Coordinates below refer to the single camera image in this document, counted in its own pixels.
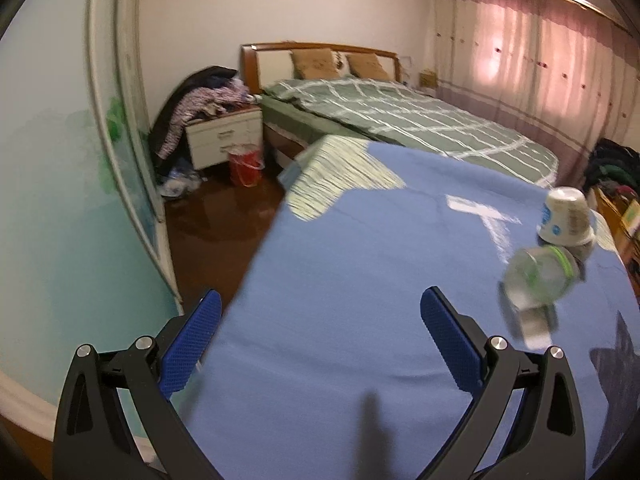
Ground pink curtain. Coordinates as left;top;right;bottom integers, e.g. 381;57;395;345
430;0;640;151

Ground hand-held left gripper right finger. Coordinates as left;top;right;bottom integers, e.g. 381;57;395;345
419;286;587;480

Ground sliding wardrobe door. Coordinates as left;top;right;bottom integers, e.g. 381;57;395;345
0;0;183;411

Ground green plaid duvet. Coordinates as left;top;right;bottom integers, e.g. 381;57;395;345
260;79;560;188

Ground clear plastic bottle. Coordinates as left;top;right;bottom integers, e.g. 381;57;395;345
500;245;590;311

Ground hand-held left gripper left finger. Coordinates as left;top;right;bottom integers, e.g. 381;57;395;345
52;288;223;480

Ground white nightstand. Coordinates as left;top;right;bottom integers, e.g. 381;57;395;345
184;109;264;171

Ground red bucket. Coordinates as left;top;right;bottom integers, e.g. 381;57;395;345
227;142;265;188

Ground pile of dark clothes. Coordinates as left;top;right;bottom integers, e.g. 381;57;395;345
582;137;640;196

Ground brown pillow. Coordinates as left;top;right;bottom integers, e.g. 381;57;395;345
291;48;341;80
347;53;392;82

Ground plastic bags on floor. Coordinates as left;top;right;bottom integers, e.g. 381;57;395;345
159;167;203;198

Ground wooden bed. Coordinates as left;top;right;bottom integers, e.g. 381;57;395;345
240;41;560;188

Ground white paper cup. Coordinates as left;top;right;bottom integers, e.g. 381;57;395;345
536;186;596;247

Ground wooden cabinet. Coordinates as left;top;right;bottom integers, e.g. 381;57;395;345
595;187;640;286

